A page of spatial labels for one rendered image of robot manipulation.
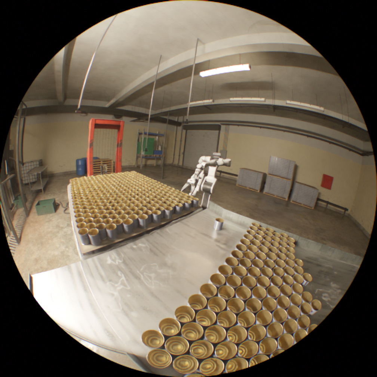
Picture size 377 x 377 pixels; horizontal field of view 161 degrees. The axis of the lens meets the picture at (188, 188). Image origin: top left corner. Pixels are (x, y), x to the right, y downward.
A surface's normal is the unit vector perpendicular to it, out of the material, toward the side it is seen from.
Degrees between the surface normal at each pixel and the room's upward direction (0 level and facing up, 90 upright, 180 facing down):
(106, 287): 0
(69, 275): 0
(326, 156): 90
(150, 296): 0
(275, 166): 89
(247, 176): 90
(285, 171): 91
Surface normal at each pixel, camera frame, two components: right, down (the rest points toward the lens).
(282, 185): -0.66, 0.15
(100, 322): 0.11, -0.95
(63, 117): 0.76, 0.26
